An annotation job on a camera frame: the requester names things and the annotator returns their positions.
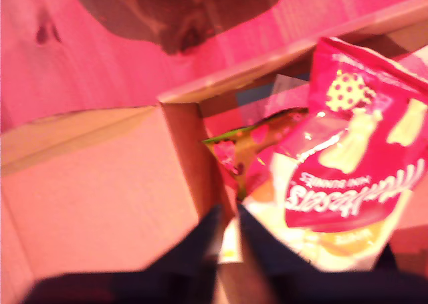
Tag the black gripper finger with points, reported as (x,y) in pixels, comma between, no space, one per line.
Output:
(267,250)
(194,247)

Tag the red Maltesers bunnies bag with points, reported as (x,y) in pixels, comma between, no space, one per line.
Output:
(334,190)

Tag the Terry's mini eggs bag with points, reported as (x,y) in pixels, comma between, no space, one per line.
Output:
(240,143)

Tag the brown cardboard box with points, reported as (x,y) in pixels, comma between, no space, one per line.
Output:
(100,183)

